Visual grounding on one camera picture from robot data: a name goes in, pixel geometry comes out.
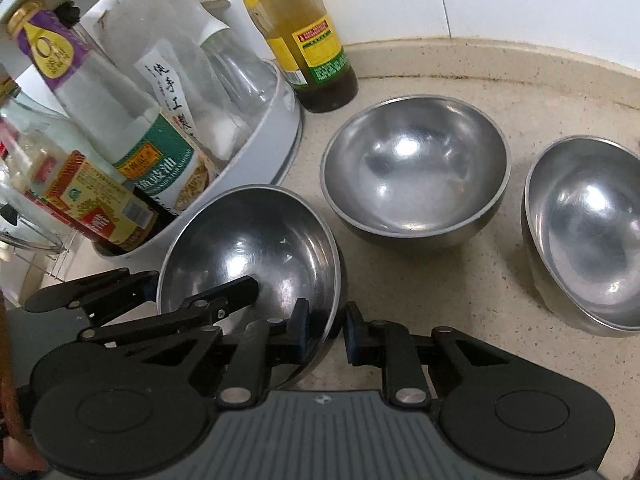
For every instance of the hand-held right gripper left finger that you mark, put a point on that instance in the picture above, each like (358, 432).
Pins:
(300, 330)

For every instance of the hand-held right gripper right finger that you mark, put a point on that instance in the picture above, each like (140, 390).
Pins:
(354, 332)

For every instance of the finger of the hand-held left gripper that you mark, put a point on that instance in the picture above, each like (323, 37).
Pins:
(100, 290)
(235, 295)

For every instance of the steel bowl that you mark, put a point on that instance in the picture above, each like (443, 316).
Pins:
(240, 245)
(585, 235)
(415, 170)

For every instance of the yellow cap vinegar bottle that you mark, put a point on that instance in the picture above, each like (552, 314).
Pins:
(90, 195)

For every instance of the white two-tier seasoning rack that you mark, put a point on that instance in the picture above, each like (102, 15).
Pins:
(250, 160)

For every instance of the purple green label bottle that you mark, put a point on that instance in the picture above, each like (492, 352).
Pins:
(155, 160)

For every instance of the clear bag white label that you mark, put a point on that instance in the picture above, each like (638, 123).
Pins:
(165, 80)

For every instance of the green yellow label sauce bottle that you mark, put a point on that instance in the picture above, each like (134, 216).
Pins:
(300, 35)

